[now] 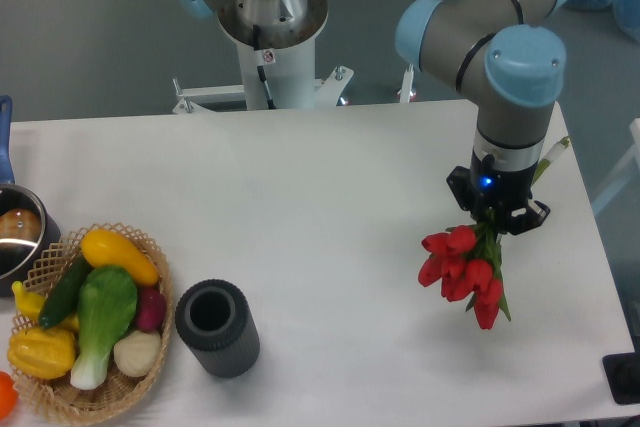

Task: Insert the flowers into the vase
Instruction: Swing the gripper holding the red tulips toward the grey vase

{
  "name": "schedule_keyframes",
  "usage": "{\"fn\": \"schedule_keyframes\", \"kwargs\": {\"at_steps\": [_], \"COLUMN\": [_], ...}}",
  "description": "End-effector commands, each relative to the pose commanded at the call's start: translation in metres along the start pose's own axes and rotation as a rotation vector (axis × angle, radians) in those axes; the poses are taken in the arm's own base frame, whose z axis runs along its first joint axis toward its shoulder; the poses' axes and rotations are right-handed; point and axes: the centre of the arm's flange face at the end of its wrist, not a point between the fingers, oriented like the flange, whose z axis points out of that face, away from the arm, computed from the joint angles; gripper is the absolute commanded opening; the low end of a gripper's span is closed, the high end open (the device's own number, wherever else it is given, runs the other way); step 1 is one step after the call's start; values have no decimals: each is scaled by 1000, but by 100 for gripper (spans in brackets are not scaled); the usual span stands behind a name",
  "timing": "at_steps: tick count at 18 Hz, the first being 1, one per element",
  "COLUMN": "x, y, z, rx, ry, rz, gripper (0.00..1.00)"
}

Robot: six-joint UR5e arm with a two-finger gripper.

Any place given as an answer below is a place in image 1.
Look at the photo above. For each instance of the red radish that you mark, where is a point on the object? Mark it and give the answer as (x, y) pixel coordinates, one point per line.
(151, 309)

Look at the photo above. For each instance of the dark pot with blue handle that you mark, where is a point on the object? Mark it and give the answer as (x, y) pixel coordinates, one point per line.
(27, 228)

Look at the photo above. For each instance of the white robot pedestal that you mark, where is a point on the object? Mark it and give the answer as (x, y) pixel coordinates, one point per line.
(275, 42)

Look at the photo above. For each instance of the yellow squash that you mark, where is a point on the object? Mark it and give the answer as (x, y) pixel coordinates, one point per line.
(102, 248)

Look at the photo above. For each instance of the yellow bell pepper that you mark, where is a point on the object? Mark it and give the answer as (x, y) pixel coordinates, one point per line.
(45, 354)

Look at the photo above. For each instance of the red tulip bouquet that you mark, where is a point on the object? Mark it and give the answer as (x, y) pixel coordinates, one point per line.
(466, 261)

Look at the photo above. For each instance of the black device at table edge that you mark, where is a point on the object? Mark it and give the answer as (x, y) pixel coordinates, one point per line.
(622, 373)

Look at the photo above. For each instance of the dark grey ribbed vase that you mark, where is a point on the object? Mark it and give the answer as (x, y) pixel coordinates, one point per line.
(214, 320)

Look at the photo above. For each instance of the white frame at right edge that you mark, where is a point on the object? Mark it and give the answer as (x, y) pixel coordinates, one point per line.
(620, 175)

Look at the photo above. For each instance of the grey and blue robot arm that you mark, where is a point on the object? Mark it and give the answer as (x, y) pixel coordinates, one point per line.
(495, 53)

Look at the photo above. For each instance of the green bok choy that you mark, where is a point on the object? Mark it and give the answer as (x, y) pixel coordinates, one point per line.
(106, 307)

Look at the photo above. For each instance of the small yellow gourd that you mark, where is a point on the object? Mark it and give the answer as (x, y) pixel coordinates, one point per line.
(29, 305)

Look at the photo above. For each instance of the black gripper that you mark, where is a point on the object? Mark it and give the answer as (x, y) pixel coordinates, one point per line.
(497, 197)

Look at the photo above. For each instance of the orange fruit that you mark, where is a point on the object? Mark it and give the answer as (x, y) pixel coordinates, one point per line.
(8, 395)

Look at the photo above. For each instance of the dark green cucumber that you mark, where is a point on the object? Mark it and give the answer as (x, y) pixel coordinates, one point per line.
(63, 298)

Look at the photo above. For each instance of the woven wicker basket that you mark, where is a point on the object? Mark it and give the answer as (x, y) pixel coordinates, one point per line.
(57, 401)

